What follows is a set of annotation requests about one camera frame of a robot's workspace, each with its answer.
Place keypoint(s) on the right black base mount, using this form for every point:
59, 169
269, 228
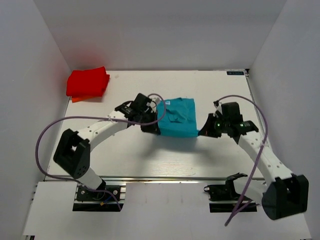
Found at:
223, 197

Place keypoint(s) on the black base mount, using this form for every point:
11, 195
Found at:
223, 197
88, 201

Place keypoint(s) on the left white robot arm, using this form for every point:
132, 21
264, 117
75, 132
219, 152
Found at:
73, 152

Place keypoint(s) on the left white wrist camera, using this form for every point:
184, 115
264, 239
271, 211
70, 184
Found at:
155, 101

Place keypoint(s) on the teal t-shirt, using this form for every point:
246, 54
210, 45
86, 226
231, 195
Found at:
177, 118

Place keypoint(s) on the orange folded t-shirt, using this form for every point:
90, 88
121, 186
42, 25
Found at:
76, 99

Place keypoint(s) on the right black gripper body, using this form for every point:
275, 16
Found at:
217, 125

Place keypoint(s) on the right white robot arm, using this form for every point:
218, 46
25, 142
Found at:
282, 194

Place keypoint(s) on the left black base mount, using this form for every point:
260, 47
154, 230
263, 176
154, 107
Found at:
88, 201

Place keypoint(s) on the red folded t-shirt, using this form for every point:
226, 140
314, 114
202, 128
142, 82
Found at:
87, 83

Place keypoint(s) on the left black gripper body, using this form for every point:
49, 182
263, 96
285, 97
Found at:
147, 116

